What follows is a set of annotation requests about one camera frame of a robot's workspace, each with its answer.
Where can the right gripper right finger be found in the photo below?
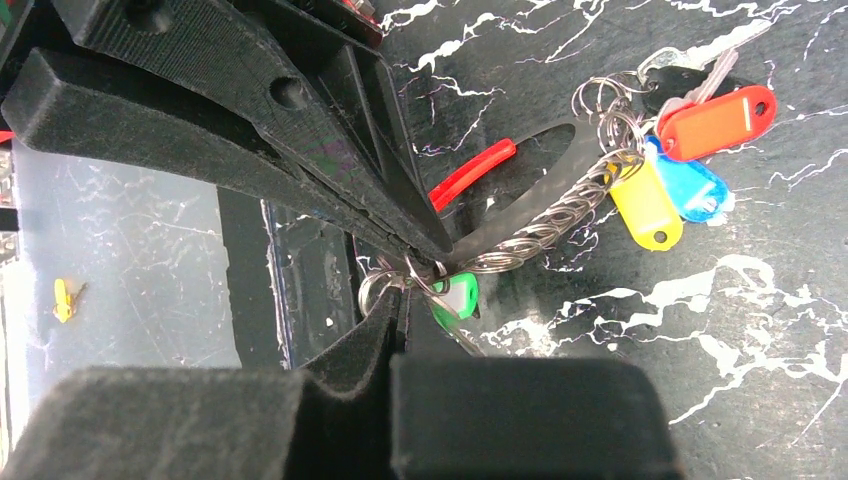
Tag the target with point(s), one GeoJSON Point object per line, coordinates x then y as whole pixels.
{"type": "Point", "coordinates": [454, 415]}

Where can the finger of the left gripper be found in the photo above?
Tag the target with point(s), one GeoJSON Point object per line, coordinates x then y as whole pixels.
{"type": "Point", "coordinates": [96, 107]}
{"type": "Point", "coordinates": [323, 100]}

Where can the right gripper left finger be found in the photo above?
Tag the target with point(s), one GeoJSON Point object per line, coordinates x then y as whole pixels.
{"type": "Point", "coordinates": [327, 419]}

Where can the green tagged key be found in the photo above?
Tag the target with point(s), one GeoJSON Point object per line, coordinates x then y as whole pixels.
{"type": "Point", "coordinates": [453, 301]}

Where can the keyring with coloured tags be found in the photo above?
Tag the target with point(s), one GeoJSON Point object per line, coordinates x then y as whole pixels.
{"type": "Point", "coordinates": [606, 149]}

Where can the yellow object below table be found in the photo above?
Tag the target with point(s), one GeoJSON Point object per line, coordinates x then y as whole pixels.
{"type": "Point", "coordinates": [66, 302]}

